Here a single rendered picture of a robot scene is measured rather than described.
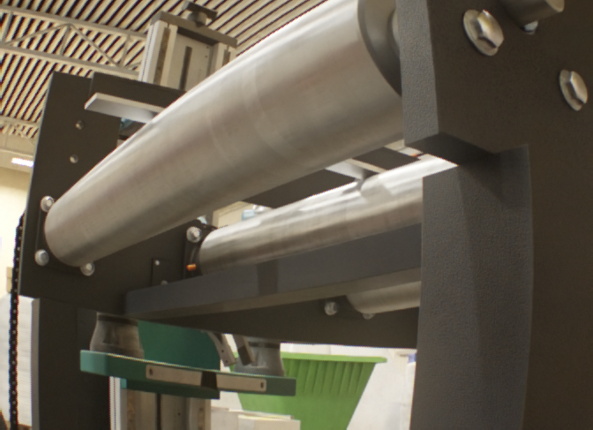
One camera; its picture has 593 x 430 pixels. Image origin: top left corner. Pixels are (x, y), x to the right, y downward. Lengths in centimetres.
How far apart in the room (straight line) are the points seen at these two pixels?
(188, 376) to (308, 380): 212
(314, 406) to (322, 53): 359
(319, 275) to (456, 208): 39
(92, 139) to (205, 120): 69
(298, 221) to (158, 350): 108
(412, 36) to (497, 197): 9
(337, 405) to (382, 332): 256
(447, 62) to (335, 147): 19
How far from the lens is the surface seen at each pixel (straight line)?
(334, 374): 398
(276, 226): 102
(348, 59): 44
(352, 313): 144
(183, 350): 204
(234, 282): 86
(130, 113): 78
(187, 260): 126
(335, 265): 70
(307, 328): 140
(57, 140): 123
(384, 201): 84
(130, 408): 198
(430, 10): 34
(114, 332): 175
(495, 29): 36
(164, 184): 67
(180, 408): 213
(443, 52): 33
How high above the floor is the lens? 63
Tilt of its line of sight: 14 degrees up
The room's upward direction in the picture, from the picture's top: 3 degrees clockwise
